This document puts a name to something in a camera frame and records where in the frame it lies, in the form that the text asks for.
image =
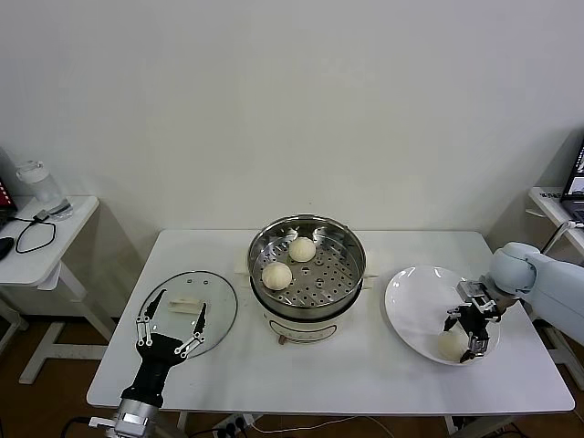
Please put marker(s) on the white electric cooker pot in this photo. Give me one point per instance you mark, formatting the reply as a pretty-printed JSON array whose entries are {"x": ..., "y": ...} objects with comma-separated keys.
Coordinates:
[{"x": 301, "y": 330}]

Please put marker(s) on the black computer mouse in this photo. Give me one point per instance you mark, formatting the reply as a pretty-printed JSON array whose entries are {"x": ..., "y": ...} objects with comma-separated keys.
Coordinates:
[{"x": 4, "y": 246}]

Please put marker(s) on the white power strip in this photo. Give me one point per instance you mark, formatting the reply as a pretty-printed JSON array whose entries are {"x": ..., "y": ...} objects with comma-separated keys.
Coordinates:
[{"x": 232, "y": 424}]

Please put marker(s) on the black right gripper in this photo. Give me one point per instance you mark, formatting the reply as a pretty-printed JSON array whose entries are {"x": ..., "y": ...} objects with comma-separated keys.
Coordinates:
[{"x": 474, "y": 319}]

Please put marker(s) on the dark open laptop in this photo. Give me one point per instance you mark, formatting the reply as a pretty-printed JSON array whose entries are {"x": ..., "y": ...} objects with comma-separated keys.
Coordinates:
[{"x": 576, "y": 182}]

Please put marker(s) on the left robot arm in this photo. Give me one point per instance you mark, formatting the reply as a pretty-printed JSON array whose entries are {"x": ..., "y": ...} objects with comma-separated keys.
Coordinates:
[{"x": 132, "y": 415}]

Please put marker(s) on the white steamed baozi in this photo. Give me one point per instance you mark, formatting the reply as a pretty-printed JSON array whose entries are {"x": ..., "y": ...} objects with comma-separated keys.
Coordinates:
[
  {"x": 448, "y": 347},
  {"x": 276, "y": 276},
  {"x": 302, "y": 250}
]

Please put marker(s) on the white round plate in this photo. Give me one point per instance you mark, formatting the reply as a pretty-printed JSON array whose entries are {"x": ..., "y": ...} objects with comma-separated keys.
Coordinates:
[{"x": 410, "y": 296}]

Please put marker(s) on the laptop with red screen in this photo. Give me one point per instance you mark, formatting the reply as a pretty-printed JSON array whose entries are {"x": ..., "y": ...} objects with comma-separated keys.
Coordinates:
[{"x": 4, "y": 201}]

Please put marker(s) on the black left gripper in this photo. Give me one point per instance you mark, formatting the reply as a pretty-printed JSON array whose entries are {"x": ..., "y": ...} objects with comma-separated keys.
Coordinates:
[{"x": 155, "y": 360}]

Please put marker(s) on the clear water bottle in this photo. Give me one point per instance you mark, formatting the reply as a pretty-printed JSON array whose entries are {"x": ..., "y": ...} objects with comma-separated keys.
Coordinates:
[{"x": 43, "y": 189}]

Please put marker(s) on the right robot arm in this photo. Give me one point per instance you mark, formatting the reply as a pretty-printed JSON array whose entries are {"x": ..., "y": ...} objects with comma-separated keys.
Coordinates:
[{"x": 547, "y": 283}]

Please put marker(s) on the white side table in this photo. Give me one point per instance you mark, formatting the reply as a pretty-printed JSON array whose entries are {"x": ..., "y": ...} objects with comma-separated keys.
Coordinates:
[
  {"x": 68, "y": 237},
  {"x": 547, "y": 205}
]

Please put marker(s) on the perforated steel steamer basket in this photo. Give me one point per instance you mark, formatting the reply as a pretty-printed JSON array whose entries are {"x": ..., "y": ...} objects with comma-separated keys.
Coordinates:
[{"x": 328, "y": 283}]

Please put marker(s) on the round glass lid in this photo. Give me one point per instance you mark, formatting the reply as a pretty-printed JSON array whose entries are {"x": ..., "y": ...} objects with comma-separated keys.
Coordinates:
[{"x": 214, "y": 292}]

